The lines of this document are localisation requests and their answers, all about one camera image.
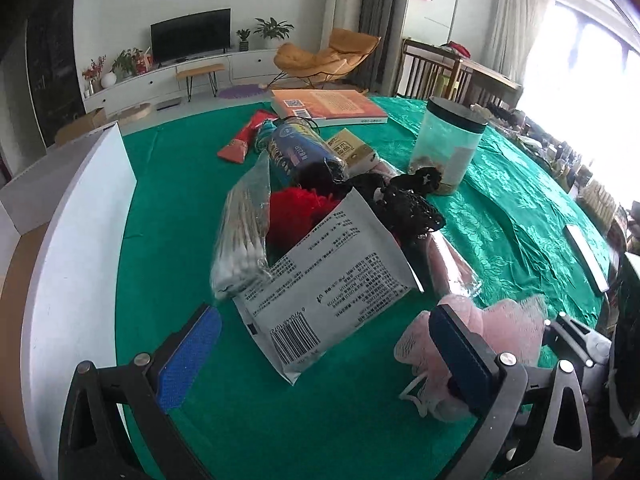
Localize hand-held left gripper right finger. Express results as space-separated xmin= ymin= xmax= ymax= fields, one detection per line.
xmin=429 ymin=304 xmax=593 ymax=480

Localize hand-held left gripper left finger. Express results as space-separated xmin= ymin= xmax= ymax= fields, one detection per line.
xmin=59 ymin=304 xmax=223 ymax=480

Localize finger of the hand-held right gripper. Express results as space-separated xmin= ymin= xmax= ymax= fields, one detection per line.
xmin=542 ymin=312 xmax=612 ymax=397

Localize pink bath pouf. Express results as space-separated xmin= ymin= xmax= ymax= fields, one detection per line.
xmin=394 ymin=294 xmax=549 ymax=419

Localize white storage box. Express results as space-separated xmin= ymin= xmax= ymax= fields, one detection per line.
xmin=0 ymin=122 xmax=138 ymax=480

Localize white remote control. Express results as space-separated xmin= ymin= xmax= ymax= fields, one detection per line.
xmin=563 ymin=223 xmax=611 ymax=294

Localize pink towel in clear bag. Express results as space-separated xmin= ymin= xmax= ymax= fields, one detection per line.
xmin=375 ymin=159 xmax=484 ymax=302

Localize cotton swab packet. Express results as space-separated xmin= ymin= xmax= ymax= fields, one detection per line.
xmin=210 ymin=152 xmax=274 ymax=302

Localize white wipes packet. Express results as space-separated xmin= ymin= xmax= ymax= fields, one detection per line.
xmin=232 ymin=187 xmax=424 ymax=387

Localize green patterned tablecloth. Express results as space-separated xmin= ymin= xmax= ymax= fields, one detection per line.
xmin=115 ymin=95 xmax=620 ymax=480

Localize row of windowsill clutter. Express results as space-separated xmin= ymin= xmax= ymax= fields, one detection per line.
xmin=470 ymin=101 xmax=640 ymax=261

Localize black lace cloth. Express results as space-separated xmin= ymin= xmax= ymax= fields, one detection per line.
xmin=345 ymin=167 xmax=447 ymax=262

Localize red yarn ball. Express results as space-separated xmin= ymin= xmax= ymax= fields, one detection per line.
xmin=267 ymin=187 xmax=347 ymax=257

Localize clear jar with black lid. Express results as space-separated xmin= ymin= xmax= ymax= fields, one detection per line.
xmin=407 ymin=96 xmax=489 ymax=196

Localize red snack packet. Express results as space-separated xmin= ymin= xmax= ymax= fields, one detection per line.
xmin=217 ymin=109 xmax=278 ymax=164

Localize beige tissue pack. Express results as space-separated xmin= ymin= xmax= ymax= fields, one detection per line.
xmin=325 ymin=128 xmax=379 ymax=174

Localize round wooden stool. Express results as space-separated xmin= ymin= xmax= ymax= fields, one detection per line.
xmin=117 ymin=102 xmax=153 ymax=124

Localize cardboard box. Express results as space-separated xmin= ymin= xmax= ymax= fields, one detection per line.
xmin=53 ymin=107 xmax=109 ymax=146

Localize purple floor mat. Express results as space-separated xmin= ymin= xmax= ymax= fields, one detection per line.
xmin=218 ymin=83 xmax=264 ymax=102

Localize wooden side table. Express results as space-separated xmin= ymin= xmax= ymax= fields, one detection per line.
xmin=459 ymin=56 xmax=524 ymax=109

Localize white television cabinet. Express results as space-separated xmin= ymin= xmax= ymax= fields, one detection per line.
xmin=82 ymin=49 xmax=287 ymax=114

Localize wooden bench with metal legs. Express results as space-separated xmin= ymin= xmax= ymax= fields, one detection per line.
xmin=175 ymin=63 xmax=227 ymax=101

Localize orange book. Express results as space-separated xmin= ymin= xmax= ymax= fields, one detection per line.
xmin=270 ymin=89 xmax=390 ymax=128

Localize wooden chair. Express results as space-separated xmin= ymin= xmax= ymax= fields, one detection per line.
xmin=397 ymin=38 xmax=464 ymax=101

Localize red flowers in white vase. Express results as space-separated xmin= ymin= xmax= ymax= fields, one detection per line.
xmin=82 ymin=55 xmax=117 ymax=91

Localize leafy green houseplant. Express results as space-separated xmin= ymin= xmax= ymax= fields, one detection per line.
xmin=111 ymin=48 xmax=146 ymax=79

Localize dark bookcase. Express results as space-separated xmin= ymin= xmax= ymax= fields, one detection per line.
xmin=25 ymin=0 xmax=87 ymax=149

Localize black television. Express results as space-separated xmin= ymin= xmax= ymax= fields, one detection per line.
xmin=150 ymin=8 xmax=232 ymax=68

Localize orange lounge chair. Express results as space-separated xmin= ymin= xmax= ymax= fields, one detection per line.
xmin=273 ymin=28 xmax=382 ymax=94

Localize white window curtain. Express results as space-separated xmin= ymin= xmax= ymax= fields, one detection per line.
xmin=487 ymin=0 xmax=559 ymax=72

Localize large green potted plant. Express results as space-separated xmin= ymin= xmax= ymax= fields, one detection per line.
xmin=253 ymin=16 xmax=295 ymax=51

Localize grey curtain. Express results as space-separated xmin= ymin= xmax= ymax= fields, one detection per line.
xmin=357 ymin=0 xmax=404 ymax=96

